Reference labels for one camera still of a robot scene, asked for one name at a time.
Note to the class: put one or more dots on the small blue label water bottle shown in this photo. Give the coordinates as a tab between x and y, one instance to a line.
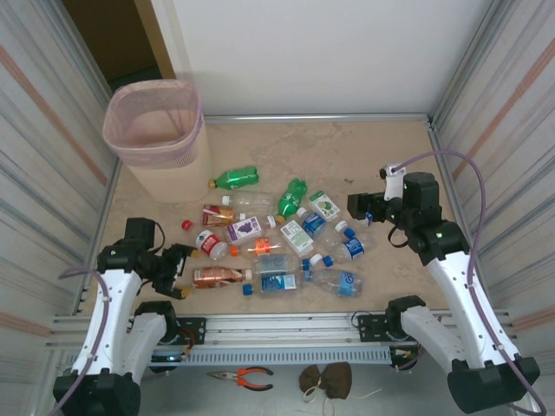
341	225

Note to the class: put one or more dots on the red label bottle red cap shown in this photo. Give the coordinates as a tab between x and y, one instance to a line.
209	243

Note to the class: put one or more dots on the green label small carton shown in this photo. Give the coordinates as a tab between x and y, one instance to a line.
325	206

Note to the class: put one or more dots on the blue label bottle blue cap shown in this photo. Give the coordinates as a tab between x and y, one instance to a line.
277	284
355	249

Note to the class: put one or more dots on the copper brown bottle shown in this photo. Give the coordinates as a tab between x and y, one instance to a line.
217	277

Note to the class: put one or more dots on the blue label sports drink bottle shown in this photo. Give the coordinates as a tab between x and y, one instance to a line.
313	224

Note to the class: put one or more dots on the red gold label bottle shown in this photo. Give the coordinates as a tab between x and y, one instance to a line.
217	215

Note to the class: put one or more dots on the purple grape label bottle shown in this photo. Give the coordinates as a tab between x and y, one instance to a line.
245	229

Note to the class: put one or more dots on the white green label square bottle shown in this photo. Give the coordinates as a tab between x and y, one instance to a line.
297	237

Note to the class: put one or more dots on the green soda bottle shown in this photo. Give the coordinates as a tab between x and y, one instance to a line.
291	195

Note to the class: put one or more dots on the large clear bottle blue label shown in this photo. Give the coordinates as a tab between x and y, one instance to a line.
344	284

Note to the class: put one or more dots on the orange label bottle orange cap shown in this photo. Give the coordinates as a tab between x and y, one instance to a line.
262	247

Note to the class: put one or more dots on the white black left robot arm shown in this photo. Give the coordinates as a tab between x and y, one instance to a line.
117	294

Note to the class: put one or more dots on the beige plastic waste bin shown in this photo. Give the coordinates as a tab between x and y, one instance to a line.
173	182

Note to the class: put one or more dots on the green bottle yellow cap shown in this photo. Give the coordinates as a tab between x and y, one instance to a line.
234	177

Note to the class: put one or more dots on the brown wooden door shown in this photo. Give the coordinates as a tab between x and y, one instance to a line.
112	34

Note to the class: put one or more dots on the black left mount plate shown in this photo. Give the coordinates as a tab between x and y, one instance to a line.
195	325

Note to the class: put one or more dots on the black mount plate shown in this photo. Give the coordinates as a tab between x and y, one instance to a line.
368	325
195	325

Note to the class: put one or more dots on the aluminium side frame rail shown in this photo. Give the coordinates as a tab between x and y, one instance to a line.
435	143
104	212

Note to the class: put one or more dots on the aluminium back frame rail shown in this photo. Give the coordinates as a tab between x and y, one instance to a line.
325	118

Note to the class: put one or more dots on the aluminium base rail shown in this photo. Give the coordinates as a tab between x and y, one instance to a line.
282	325

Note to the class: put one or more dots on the black right mount plate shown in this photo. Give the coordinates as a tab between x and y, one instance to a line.
368	325

